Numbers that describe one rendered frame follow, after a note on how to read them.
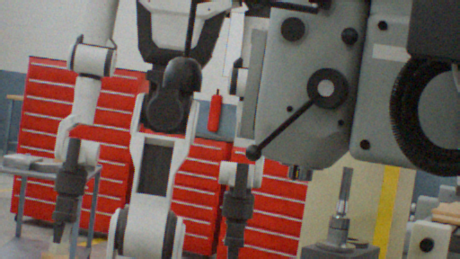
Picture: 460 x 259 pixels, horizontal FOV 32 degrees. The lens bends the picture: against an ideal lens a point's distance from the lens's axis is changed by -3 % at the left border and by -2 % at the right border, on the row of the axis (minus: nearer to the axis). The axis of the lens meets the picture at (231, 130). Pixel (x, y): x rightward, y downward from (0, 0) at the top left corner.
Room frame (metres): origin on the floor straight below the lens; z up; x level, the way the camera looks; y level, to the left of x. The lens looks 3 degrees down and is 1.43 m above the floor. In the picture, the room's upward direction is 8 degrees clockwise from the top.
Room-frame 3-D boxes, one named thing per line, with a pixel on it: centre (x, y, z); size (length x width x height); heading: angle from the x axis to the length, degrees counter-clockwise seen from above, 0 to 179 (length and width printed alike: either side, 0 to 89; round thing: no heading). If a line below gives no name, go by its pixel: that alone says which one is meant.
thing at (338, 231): (1.82, -0.27, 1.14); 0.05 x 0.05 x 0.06
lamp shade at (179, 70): (1.50, 0.10, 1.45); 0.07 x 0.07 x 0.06
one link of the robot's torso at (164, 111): (2.36, 0.19, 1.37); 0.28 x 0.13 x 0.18; 1
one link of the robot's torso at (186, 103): (2.30, 0.19, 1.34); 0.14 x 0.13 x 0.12; 91
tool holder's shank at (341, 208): (1.82, -0.27, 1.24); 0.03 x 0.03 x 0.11
